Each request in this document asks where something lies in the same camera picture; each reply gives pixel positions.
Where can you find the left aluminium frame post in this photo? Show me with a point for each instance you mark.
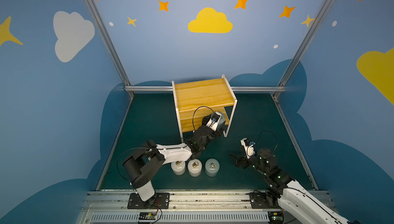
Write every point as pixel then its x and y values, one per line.
pixel 94 12

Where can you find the right controller board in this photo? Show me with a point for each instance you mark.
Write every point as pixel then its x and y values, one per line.
pixel 276 217

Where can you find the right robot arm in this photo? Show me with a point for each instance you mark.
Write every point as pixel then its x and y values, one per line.
pixel 286 192

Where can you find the left controller board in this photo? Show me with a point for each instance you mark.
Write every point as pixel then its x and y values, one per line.
pixel 147 218

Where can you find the rear aluminium frame bar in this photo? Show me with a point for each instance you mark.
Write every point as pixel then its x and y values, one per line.
pixel 235 89

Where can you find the white tea canister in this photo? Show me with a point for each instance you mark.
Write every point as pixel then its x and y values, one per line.
pixel 178 167
pixel 194 167

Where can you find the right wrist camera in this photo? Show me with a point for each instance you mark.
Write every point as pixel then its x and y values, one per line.
pixel 248 145

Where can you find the controller board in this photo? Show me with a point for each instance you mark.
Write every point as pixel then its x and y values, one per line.
pixel 276 217
pixel 147 218

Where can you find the aluminium mounting rail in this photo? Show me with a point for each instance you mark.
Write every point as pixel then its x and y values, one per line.
pixel 185 207

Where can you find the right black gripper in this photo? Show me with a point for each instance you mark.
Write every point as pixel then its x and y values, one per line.
pixel 242 160

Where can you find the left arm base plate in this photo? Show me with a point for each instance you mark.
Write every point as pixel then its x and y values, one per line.
pixel 159 200

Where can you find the right aluminium frame post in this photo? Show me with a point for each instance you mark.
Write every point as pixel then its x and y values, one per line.
pixel 321 14

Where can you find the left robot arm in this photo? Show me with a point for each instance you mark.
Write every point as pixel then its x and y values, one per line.
pixel 143 164

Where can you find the aluminium frame post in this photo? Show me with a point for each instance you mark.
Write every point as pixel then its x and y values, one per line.
pixel 94 12
pixel 321 14

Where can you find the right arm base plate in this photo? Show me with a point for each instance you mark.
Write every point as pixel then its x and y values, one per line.
pixel 263 200

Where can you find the grey-blue tea canister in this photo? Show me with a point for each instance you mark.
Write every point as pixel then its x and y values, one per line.
pixel 212 167
pixel 218 117

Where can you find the wooden two-tier shelf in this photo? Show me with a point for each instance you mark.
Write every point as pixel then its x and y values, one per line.
pixel 199 98

